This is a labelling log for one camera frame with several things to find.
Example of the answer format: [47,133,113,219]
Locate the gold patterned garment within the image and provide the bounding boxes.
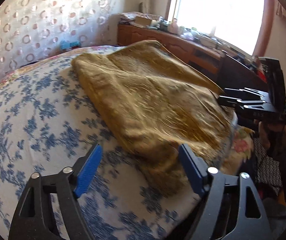
[71,40,234,197]

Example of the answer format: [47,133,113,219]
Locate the person's right hand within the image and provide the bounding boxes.
[259,122,286,161]

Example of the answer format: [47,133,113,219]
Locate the wooden sideboard cabinet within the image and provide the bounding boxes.
[117,24,222,81]

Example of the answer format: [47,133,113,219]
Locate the blue floral white bedsheet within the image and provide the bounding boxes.
[0,56,199,239]

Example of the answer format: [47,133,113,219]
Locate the white jug on cabinet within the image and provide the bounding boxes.
[167,18,179,35]

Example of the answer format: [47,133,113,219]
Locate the cardboard box on cabinet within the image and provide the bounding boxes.
[134,16,152,28]

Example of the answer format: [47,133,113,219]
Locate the patterned fabric on cabinet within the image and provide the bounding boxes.
[119,11,146,22]

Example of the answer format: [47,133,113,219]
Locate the teal toy on bed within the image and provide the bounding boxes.
[60,40,81,51]

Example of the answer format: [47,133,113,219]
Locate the circle patterned sheer curtain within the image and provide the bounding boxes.
[0,0,117,80]

